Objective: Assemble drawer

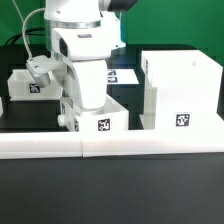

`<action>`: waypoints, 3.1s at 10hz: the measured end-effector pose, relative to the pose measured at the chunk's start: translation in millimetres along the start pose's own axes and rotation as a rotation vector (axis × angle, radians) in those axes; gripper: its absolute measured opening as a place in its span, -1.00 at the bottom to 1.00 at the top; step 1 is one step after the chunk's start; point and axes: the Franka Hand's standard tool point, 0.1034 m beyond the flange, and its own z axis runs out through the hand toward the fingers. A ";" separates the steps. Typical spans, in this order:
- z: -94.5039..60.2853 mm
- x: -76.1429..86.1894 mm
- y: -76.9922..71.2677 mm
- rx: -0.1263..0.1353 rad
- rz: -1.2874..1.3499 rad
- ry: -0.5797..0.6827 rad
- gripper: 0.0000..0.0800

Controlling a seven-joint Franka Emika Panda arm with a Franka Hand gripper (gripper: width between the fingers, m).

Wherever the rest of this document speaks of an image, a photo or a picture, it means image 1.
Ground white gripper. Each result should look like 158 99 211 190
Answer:
65 60 107 110

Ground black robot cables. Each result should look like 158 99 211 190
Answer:
4 27 46 46

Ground white L-shaped obstacle wall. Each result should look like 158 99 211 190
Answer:
0 97 224 160

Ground white front drawer with tag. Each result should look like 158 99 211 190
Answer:
57 95 129 133

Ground white thin cable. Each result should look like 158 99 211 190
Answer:
11 0 47 61

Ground white sheet with tags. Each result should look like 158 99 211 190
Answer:
107 69 138 85

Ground white drawer cabinet box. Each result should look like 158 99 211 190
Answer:
140 50 224 129

